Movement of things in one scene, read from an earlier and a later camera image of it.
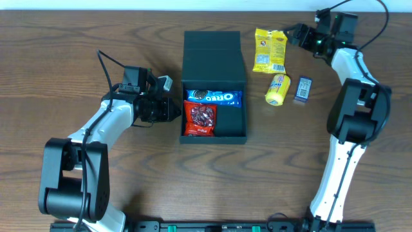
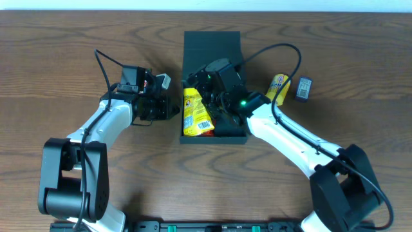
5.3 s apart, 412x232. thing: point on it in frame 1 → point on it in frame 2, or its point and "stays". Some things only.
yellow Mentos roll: [277, 93] stays
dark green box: [214, 60] stays
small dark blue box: [302, 89] stays
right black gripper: [302, 37] → [196, 78]
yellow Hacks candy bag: [271, 49] → [197, 120]
